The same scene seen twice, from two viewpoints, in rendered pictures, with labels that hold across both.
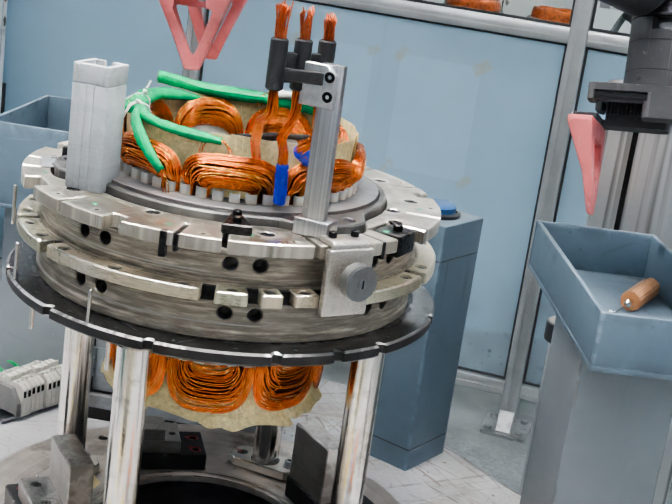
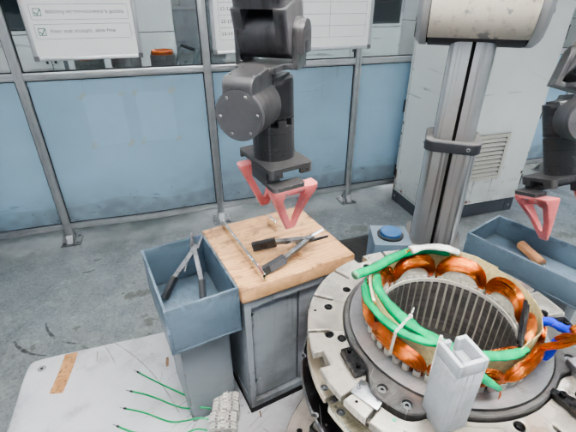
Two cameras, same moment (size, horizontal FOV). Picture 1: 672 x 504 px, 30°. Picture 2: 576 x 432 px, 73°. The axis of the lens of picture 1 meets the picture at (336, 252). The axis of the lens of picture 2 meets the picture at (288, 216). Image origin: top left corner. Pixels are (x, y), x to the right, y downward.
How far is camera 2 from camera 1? 0.87 m
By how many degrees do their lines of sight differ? 33
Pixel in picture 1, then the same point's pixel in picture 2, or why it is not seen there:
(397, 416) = not seen: hidden behind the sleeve
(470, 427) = (210, 224)
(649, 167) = (459, 176)
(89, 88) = (470, 377)
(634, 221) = (451, 199)
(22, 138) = (191, 310)
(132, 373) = not seen: outside the picture
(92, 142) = (465, 405)
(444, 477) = not seen: hidden behind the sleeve
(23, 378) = (227, 420)
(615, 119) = (539, 187)
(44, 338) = (218, 387)
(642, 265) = (495, 229)
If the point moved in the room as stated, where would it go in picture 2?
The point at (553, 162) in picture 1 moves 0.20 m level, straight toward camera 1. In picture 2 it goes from (212, 120) to (219, 129)
